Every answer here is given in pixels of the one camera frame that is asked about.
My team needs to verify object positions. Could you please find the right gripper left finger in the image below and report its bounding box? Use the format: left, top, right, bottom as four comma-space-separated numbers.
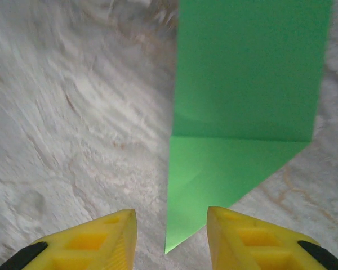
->
0, 208, 138, 270

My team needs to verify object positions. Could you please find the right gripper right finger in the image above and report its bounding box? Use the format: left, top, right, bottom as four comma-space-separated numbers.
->
207, 206, 338, 270

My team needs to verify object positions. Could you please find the green paper sheet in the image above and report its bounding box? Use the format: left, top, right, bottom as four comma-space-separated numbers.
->
164, 0, 333, 255

